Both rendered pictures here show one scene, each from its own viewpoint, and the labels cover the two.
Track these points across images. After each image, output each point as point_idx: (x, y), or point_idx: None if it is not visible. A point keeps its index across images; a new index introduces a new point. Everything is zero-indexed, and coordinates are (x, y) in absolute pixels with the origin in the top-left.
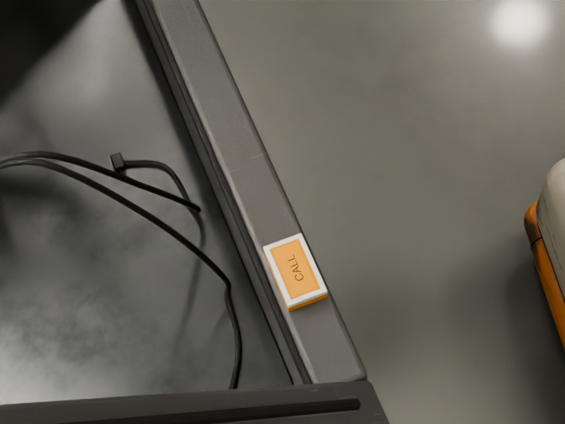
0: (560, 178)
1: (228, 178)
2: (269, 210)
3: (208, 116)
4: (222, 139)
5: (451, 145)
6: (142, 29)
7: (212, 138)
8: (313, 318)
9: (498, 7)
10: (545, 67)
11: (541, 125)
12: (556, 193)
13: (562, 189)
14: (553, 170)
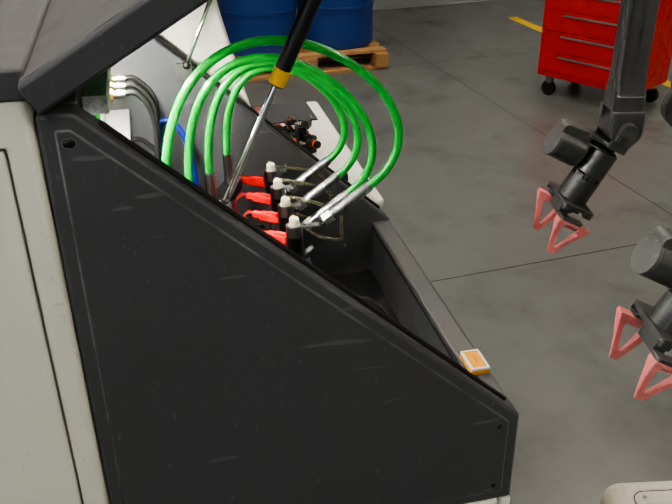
0: (610, 493)
1: (443, 333)
2: (462, 344)
3: (434, 314)
4: (440, 321)
5: (541, 500)
6: (393, 313)
7: (436, 321)
8: (482, 378)
9: (570, 430)
10: (601, 465)
11: (599, 496)
12: (608, 502)
13: (612, 499)
14: (606, 490)
